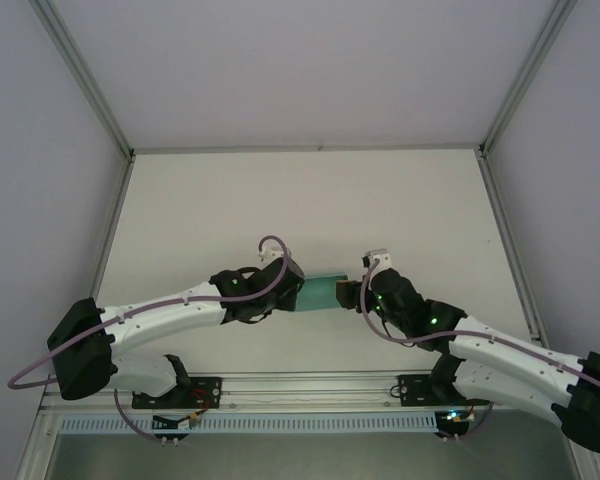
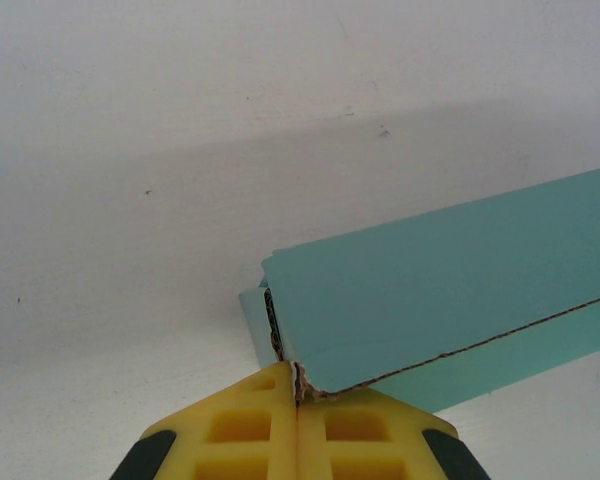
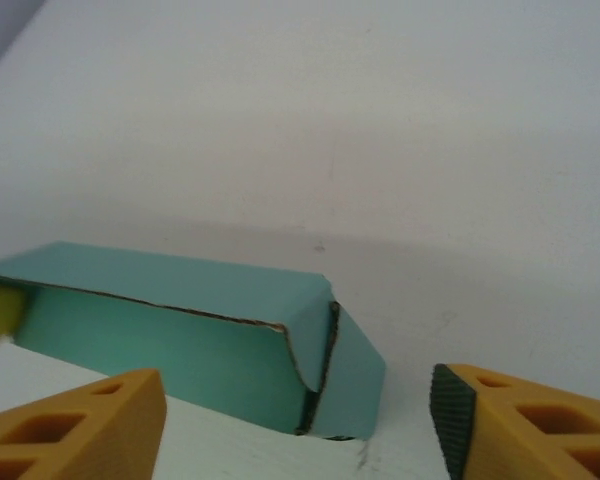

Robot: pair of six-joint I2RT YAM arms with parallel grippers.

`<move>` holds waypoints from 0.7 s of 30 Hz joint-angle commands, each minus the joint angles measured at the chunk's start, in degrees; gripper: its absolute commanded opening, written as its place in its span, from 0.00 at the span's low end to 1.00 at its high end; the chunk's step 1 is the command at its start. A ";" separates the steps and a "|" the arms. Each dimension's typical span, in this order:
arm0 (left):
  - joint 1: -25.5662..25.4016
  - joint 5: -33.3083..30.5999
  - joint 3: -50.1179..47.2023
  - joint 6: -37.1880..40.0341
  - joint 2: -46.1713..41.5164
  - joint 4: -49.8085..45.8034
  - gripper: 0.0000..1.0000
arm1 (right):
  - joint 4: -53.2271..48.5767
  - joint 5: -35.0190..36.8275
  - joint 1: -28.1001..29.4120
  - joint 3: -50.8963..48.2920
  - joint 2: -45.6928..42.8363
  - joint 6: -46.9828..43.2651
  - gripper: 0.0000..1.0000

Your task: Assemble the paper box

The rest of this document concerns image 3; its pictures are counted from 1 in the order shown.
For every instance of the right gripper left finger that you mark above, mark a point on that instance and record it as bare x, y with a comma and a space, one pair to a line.
80, 440

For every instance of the teal paper box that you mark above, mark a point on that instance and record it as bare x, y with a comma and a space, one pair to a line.
180, 280

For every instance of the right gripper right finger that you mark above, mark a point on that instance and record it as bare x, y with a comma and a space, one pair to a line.
520, 440

